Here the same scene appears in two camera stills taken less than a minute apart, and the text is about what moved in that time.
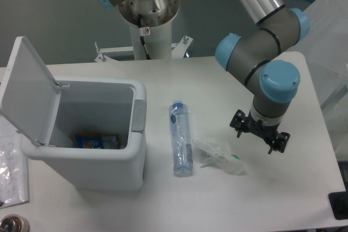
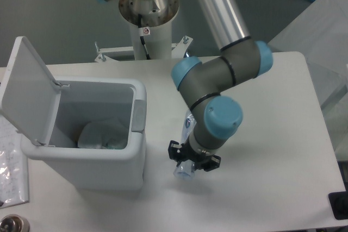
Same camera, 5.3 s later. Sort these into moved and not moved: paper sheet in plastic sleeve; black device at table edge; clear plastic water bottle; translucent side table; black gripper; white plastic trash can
Moved: black gripper; clear plastic water bottle
Not moved: black device at table edge; paper sheet in plastic sleeve; white plastic trash can; translucent side table
